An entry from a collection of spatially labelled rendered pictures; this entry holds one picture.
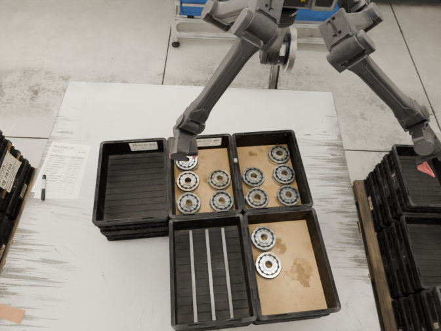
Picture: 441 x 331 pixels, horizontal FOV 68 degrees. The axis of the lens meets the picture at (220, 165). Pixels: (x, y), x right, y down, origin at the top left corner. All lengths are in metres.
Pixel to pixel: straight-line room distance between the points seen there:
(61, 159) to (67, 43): 1.99
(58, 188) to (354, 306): 1.46
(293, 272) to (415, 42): 3.14
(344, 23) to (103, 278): 1.31
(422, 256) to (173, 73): 2.37
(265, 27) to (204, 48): 2.51
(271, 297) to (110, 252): 0.72
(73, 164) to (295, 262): 1.18
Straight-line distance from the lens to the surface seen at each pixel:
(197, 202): 1.43
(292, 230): 1.46
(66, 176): 1.81
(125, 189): 1.54
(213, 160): 1.57
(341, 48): 0.99
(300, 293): 1.40
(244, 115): 1.90
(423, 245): 2.23
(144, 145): 1.56
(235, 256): 1.39
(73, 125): 1.99
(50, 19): 4.04
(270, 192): 1.51
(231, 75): 0.96
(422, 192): 2.24
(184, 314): 1.35
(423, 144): 1.22
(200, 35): 3.32
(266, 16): 0.92
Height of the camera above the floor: 2.16
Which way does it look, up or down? 59 degrees down
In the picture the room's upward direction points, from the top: 4 degrees clockwise
